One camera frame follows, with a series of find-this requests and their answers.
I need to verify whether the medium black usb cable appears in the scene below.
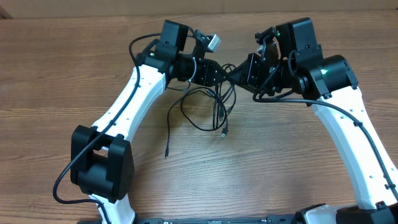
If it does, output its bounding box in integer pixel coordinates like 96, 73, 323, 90
164, 86, 218, 159

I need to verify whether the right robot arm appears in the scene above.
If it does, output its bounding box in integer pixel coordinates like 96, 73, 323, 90
229, 17, 397, 223

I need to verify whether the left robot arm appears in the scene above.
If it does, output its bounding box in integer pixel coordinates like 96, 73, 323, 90
65, 20, 226, 223

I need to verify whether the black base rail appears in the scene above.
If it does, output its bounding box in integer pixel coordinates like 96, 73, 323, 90
77, 203, 336, 224

